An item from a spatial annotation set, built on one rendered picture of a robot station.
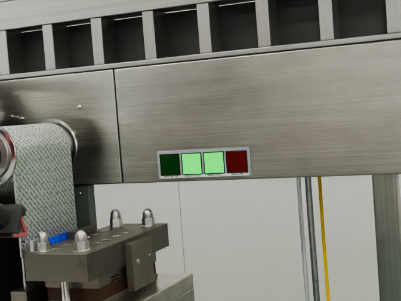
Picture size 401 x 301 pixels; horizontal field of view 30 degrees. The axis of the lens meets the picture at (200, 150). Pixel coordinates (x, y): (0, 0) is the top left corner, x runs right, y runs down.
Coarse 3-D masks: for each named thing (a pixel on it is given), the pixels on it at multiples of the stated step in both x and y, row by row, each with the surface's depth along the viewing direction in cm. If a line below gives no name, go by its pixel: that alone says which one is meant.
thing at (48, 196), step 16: (16, 176) 170; (32, 176) 175; (48, 176) 181; (64, 176) 187; (16, 192) 169; (32, 192) 175; (48, 192) 181; (64, 192) 187; (32, 208) 175; (48, 208) 180; (64, 208) 187; (32, 224) 174; (48, 224) 180; (64, 224) 186; (32, 240) 174
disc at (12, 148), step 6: (0, 126) 169; (0, 132) 169; (6, 132) 169; (6, 138) 169; (12, 144) 168; (12, 150) 168; (12, 156) 168; (12, 162) 169; (12, 168) 169; (6, 174) 169; (12, 174) 169; (0, 180) 170; (6, 180) 170
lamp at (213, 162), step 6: (204, 156) 185; (210, 156) 184; (216, 156) 184; (222, 156) 183; (210, 162) 184; (216, 162) 184; (222, 162) 183; (210, 168) 185; (216, 168) 184; (222, 168) 183
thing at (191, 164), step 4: (184, 156) 187; (188, 156) 187; (192, 156) 186; (196, 156) 186; (184, 160) 187; (188, 160) 187; (192, 160) 186; (196, 160) 186; (184, 164) 187; (188, 164) 187; (192, 164) 186; (196, 164) 186; (200, 164) 186; (184, 168) 187; (188, 168) 187; (192, 168) 186; (196, 168) 186; (200, 168) 186; (184, 172) 187; (188, 172) 187; (192, 172) 187; (196, 172) 186; (200, 172) 186
